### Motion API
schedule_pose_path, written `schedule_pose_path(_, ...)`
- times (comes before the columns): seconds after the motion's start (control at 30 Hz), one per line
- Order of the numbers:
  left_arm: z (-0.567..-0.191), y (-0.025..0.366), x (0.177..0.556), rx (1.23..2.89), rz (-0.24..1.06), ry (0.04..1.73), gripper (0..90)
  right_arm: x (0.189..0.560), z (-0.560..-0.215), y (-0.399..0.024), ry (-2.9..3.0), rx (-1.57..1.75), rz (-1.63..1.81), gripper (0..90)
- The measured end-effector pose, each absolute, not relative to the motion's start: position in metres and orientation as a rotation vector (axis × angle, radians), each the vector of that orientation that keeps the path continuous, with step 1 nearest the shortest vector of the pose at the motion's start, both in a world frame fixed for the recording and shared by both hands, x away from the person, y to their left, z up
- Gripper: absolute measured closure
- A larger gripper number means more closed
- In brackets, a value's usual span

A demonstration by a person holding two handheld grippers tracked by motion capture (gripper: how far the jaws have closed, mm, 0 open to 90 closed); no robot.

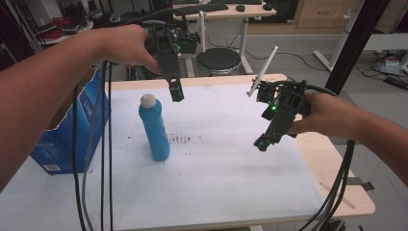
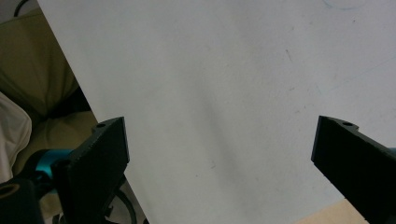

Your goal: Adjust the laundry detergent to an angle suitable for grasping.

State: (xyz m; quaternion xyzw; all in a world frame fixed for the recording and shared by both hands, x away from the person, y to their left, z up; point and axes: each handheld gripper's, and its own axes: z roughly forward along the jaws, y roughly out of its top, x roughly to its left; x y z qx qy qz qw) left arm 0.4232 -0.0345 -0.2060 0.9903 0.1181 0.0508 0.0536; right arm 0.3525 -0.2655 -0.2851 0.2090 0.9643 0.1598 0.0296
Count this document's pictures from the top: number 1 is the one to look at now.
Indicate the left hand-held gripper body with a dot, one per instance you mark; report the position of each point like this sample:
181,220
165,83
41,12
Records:
166,48

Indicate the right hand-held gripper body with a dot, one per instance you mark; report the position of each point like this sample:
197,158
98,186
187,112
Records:
285,102

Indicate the person's left hand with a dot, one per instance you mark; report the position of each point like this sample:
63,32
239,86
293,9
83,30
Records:
128,45

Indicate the person's right hand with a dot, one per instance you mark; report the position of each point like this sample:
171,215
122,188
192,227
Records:
324,114

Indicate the white antenna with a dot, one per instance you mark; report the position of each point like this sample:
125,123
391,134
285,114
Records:
262,72

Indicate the blue bottle with white cap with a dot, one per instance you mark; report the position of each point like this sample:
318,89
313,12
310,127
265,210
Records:
155,131

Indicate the black round stool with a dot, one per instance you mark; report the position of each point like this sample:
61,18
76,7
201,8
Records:
218,59

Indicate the black keyboard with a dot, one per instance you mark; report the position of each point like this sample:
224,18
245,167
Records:
201,8

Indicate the wooden table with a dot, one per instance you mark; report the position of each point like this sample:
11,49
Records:
324,160

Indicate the white table mat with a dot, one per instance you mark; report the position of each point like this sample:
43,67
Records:
218,179

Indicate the wooden desk with white legs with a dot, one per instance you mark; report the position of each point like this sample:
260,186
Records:
234,12

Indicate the black computer mouse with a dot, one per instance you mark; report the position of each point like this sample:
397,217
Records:
267,6
240,7

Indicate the white desk leg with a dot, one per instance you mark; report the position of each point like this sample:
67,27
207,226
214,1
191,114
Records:
343,38

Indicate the wooden cabinet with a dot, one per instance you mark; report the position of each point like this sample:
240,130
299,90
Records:
327,12

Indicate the blue cardboard box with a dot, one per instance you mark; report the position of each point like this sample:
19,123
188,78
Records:
64,138

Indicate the black metal post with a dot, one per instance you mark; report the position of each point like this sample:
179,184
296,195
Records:
356,45

